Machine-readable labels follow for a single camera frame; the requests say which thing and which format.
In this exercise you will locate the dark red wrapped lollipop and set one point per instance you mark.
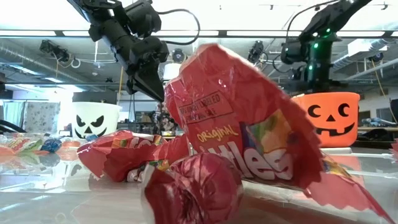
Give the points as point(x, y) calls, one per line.
point(192, 189)

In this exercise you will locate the black round ceiling fixture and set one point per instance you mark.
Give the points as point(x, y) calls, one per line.
point(178, 56)

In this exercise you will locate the red Skittles candy bag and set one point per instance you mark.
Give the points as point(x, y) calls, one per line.
point(395, 149)
point(224, 93)
point(118, 155)

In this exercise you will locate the white ceiling vent box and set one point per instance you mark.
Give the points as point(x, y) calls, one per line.
point(367, 46)

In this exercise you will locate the orange jack-o-lantern bucket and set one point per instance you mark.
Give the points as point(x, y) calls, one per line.
point(332, 137)

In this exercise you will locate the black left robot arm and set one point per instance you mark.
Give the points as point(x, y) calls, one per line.
point(115, 34)

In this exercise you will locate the black curved bar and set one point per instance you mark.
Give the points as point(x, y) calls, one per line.
point(9, 127)

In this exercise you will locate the brown patterned cloth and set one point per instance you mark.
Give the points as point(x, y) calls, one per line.
point(164, 118)

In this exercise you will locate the black ceiling camera rig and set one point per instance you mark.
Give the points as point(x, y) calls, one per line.
point(54, 49)

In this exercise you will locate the white cylindrical tank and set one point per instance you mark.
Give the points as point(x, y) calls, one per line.
point(171, 73)

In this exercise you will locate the black ceiling spotlight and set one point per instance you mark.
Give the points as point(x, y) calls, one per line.
point(257, 51)

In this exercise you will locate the orange wrapped fruit chew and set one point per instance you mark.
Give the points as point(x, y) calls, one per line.
point(9, 149)

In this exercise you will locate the cluttered work table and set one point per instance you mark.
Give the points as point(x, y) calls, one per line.
point(373, 128)

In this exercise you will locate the white jack-o-lantern bucket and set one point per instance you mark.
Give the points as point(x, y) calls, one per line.
point(96, 109)

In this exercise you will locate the white curtain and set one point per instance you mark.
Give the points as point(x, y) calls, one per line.
point(12, 113)

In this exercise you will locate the patterned fabric screen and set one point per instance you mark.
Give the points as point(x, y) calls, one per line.
point(42, 116)

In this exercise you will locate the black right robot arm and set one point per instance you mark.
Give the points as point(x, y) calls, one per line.
point(335, 15)

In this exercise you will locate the blue lollipop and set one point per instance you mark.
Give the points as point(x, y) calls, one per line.
point(92, 137)
point(51, 145)

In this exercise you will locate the silver ventilation duct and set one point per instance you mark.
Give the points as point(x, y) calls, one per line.
point(342, 60)

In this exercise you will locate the black rectangular panel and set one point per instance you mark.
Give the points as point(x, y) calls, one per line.
point(93, 97)

